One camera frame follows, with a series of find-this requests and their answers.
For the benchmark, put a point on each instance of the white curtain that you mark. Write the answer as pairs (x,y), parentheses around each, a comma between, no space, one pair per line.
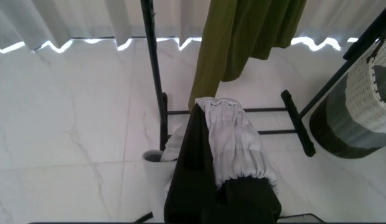
(71,18)

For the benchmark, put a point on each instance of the black clothes rack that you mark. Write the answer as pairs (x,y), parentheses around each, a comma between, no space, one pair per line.
(152,62)

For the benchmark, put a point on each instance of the pale grey shorts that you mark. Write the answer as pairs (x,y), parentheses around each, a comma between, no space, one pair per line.
(233,140)

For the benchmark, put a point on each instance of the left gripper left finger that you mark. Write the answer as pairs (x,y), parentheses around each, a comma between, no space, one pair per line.
(193,186)

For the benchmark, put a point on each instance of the white laundry basket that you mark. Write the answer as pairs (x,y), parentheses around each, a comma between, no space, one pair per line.
(361,102)

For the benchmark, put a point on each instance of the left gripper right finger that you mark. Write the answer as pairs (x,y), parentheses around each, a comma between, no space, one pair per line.
(249,202)

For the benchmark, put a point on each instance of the green printed shirt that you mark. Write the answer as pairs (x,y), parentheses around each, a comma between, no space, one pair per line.
(236,37)

